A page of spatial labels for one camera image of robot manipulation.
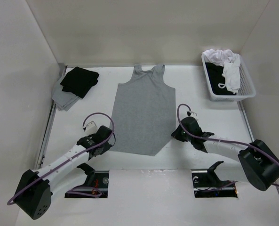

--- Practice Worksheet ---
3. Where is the metal table rail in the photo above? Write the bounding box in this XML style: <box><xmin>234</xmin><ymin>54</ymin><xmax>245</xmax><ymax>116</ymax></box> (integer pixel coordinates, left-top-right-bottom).
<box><xmin>35</xmin><ymin>63</ymin><xmax>68</xmax><ymax>170</ymax></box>
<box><xmin>237</xmin><ymin>101</ymin><xmax>255</xmax><ymax>142</ymax></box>

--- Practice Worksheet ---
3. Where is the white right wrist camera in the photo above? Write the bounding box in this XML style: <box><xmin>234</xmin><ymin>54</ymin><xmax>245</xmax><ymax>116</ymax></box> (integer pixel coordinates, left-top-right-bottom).
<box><xmin>187</xmin><ymin>110</ymin><xmax>198</xmax><ymax>118</ymax></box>

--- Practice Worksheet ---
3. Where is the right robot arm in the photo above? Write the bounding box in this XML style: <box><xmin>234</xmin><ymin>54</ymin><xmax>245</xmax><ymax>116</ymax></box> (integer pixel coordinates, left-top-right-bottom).
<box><xmin>171</xmin><ymin>117</ymin><xmax>279</xmax><ymax>191</ymax></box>

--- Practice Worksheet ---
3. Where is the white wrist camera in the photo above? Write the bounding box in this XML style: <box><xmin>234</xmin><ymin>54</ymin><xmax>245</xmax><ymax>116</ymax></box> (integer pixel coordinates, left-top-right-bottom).
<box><xmin>83</xmin><ymin>121</ymin><xmax>98</xmax><ymax>136</ymax></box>
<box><xmin>187</xmin><ymin>110</ymin><xmax>198</xmax><ymax>118</ymax></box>

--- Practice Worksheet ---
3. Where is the white plastic laundry basket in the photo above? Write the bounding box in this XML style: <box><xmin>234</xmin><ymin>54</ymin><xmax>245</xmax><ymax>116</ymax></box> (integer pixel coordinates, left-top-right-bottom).
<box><xmin>201</xmin><ymin>53</ymin><xmax>256</xmax><ymax>102</ymax></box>

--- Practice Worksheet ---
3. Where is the right metal table rail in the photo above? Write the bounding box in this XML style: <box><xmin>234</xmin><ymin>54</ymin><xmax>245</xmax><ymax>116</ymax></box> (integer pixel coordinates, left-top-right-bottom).
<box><xmin>237</xmin><ymin>101</ymin><xmax>255</xmax><ymax>142</ymax></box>

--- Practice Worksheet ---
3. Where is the grey tank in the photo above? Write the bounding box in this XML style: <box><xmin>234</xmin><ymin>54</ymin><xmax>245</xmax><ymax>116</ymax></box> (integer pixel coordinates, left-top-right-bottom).
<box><xmin>112</xmin><ymin>64</ymin><xmax>176</xmax><ymax>156</ymax></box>
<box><xmin>51</xmin><ymin>76</ymin><xmax>80</xmax><ymax>111</ymax></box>

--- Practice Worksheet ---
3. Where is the folded black tank top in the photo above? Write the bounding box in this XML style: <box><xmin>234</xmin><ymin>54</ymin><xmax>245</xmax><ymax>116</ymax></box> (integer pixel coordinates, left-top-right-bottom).
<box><xmin>60</xmin><ymin>67</ymin><xmax>99</xmax><ymax>98</ymax></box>

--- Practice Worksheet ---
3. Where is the folded grey tank top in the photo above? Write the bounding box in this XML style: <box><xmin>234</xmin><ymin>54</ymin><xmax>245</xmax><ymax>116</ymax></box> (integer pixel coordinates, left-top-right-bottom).
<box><xmin>51</xmin><ymin>76</ymin><xmax>80</xmax><ymax>111</ymax></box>

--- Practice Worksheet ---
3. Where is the black tank top in basket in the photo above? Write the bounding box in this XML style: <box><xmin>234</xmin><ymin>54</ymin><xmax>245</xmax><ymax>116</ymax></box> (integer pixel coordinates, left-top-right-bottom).
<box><xmin>206</xmin><ymin>62</ymin><xmax>235</xmax><ymax>96</ymax></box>

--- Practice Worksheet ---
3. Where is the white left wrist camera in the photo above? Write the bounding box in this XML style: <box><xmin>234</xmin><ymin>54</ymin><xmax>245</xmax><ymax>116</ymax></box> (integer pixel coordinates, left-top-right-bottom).
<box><xmin>83</xmin><ymin>121</ymin><xmax>98</xmax><ymax>136</ymax></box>

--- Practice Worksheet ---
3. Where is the white tank top in basket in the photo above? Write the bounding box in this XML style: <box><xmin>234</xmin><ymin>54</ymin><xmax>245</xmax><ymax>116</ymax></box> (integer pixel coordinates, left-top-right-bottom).
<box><xmin>203</xmin><ymin>49</ymin><xmax>241</xmax><ymax>94</ymax></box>

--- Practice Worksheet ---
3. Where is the left metal table rail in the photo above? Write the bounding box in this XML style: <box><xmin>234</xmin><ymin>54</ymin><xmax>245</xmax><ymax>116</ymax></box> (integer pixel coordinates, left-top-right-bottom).
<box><xmin>35</xmin><ymin>63</ymin><xmax>68</xmax><ymax>170</ymax></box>

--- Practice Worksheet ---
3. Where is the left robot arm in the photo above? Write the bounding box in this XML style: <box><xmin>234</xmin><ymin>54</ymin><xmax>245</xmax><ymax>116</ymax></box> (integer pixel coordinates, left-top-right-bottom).
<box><xmin>13</xmin><ymin>126</ymin><xmax>114</xmax><ymax>220</ymax></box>

